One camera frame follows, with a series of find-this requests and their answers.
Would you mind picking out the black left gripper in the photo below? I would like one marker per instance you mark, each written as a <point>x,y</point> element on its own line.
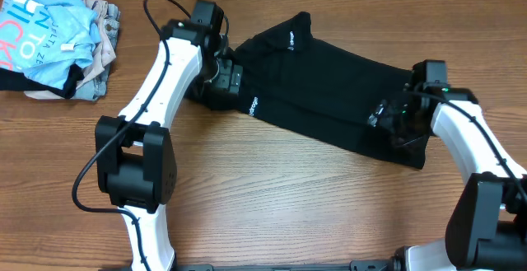
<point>230,80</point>

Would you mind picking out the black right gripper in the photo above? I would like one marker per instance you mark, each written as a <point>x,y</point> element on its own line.
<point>392,119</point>

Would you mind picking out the black t-shirt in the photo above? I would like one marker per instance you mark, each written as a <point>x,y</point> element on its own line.
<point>297,82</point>

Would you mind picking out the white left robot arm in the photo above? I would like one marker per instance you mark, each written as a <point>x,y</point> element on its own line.
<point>134,158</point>

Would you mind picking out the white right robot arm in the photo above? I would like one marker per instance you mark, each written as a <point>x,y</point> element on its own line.
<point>487,229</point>

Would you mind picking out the beige garment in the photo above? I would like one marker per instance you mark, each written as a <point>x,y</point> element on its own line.
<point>101,48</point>

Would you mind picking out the denim jeans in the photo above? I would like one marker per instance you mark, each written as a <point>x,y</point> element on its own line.
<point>103,73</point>

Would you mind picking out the black garment in pile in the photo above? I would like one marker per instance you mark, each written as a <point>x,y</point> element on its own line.
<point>15,81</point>

